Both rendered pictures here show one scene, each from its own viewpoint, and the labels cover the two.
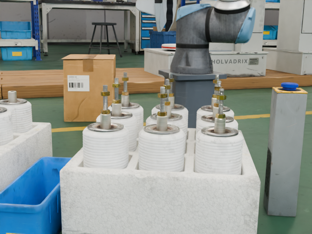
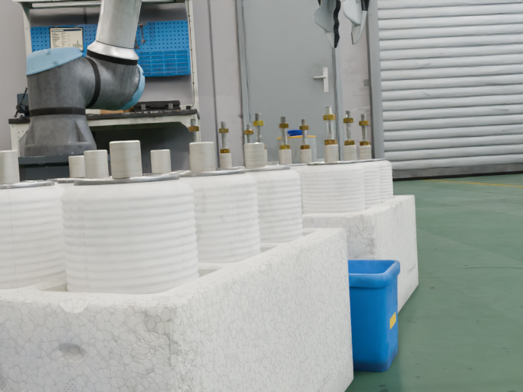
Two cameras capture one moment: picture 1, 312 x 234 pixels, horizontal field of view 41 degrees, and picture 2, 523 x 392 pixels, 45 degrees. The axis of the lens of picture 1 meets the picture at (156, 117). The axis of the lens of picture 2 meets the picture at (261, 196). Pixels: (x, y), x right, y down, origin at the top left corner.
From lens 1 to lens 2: 1.28 m
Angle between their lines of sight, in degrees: 73
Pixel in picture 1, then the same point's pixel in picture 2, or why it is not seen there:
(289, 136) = not seen: hidden behind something
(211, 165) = (389, 190)
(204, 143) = (382, 169)
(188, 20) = (71, 71)
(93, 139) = (358, 172)
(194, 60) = (87, 132)
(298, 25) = not seen: outside the picture
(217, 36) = (107, 96)
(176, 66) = (64, 143)
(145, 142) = (367, 173)
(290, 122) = not seen: hidden behind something
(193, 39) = (79, 99)
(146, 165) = (370, 201)
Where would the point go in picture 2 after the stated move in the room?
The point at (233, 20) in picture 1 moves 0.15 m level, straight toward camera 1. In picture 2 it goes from (131, 74) to (187, 66)
